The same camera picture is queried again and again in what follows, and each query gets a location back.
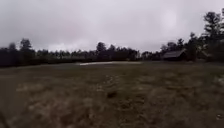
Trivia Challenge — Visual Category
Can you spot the long tree line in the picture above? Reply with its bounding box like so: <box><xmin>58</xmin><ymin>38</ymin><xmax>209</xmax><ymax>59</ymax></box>
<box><xmin>0</xmin><ymin>8</ymin><xmax>224</xmax><ymax>68</ymax></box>

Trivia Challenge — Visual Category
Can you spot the grass field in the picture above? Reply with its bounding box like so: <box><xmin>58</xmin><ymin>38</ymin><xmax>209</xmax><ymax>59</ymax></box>
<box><xmin>0</xmin><ymin>60</ymin><xmax>224</xmax><ymax>128</ymax></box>

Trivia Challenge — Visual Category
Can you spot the dark shed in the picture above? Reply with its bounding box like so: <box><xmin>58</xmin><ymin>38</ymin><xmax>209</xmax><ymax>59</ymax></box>
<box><xmin>160</xmin><ymin>49</ymin><xmax>188</xmax><ymax>62</ymax></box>

